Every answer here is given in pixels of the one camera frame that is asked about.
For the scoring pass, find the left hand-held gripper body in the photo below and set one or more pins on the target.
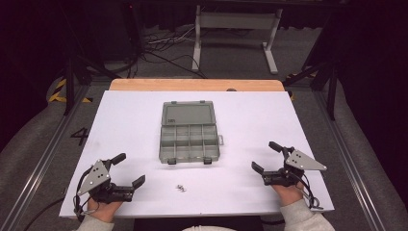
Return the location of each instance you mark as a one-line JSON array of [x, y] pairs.
[[96, 178]]

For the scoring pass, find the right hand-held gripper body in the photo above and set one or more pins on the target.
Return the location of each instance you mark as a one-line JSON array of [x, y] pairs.
[[296, 163]]

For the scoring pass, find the person's right hand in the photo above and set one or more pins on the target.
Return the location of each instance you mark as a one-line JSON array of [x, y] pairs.
[[288, 194]]

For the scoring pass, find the person's left hand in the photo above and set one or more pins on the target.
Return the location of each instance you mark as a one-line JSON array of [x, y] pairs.
[[104, 210]]

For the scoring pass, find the white table board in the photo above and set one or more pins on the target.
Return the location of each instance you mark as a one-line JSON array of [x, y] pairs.
[[134, 128]]

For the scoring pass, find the small silver screw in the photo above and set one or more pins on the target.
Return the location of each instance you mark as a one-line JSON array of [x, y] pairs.
[[178, 186], [183, 189]]

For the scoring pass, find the grey compartment organizer box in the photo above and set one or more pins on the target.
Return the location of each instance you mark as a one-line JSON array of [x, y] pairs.
[[189, 134]]

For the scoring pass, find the yellow black floor tape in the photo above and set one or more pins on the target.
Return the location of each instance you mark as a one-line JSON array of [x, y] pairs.
[[61, 93]]

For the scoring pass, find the black tripod stand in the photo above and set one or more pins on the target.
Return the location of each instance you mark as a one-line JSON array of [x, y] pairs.
[[72, 70], [330, 77]]

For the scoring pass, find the wooden table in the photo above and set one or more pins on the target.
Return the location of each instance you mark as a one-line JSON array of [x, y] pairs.
[[192, 85]]

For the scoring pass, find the white metal stand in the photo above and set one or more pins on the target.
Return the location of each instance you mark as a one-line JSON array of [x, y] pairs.
[[237, 20]]

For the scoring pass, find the aluminium floor rail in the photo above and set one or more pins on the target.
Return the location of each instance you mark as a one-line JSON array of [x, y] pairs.
[[48, 154], [349, 154]]

